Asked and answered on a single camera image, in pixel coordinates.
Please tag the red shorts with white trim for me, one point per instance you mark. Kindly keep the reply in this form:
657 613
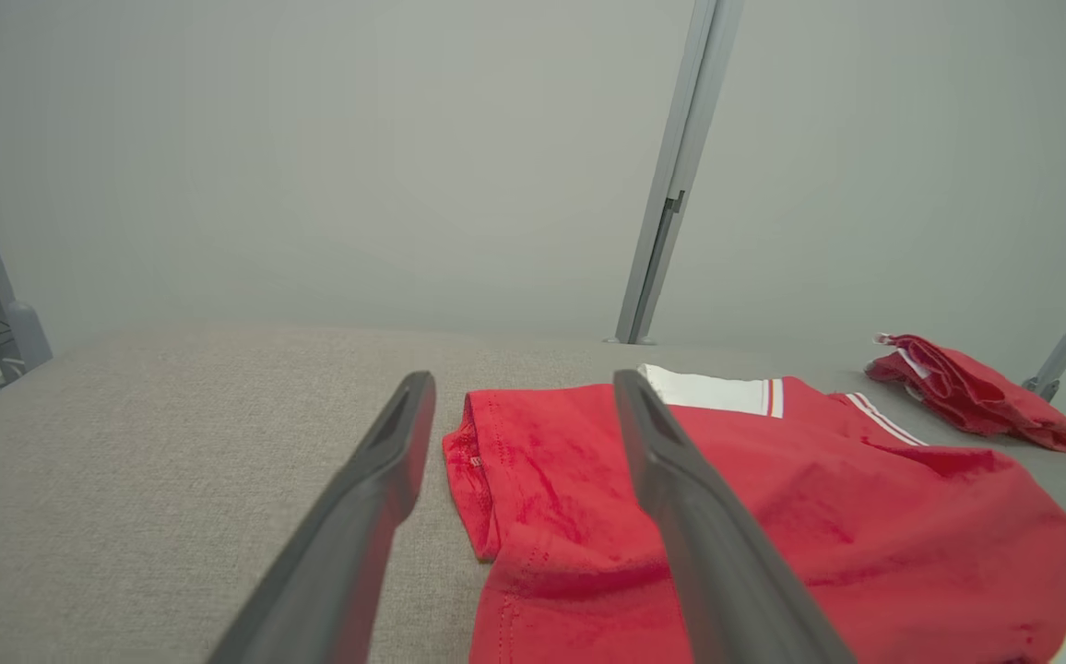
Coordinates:
976 392

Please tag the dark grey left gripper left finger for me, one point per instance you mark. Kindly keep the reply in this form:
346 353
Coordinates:
349 544

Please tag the red Bulls basketball jersey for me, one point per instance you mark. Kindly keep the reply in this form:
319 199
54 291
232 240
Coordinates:
865 535

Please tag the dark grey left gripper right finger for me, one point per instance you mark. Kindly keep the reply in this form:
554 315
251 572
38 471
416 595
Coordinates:
717 563

